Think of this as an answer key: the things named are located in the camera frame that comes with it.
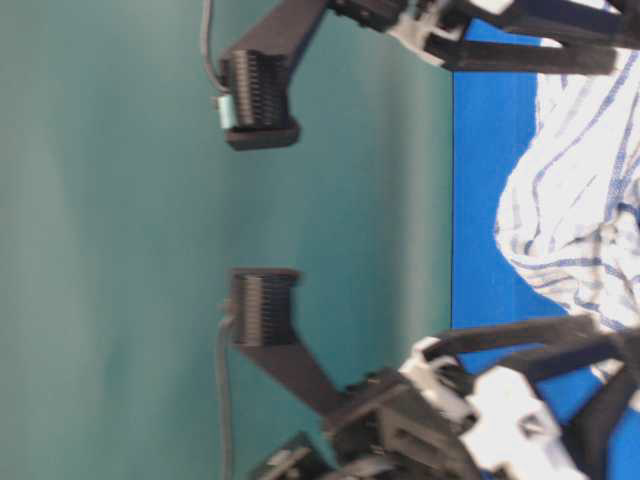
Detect grey camera cable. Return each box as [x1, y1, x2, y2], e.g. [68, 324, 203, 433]
[199, 0, 226, 92]
[214, 299, 236, 480]

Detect grey upper camera cable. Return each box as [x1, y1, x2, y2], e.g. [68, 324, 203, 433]
[199, 0, 226, 92]

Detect grey lower camera cable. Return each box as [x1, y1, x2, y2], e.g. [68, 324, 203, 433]
[214, 299, 236, 480]

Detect black white lower gripper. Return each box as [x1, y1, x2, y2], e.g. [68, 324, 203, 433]
[324, 315, 639, 479]

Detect black white upper gripper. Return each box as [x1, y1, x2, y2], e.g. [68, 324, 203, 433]
[329, 0, 639, 75]

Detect black lower robot arm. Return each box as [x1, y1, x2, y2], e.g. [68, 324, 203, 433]
[258, 1, 639, 479]

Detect black lower wrist camera mount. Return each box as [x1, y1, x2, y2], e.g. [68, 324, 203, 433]
[230, 267, 343, 416]

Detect white blue striped towel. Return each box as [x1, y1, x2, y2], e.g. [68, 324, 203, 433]
[494, 52, 639, 332]

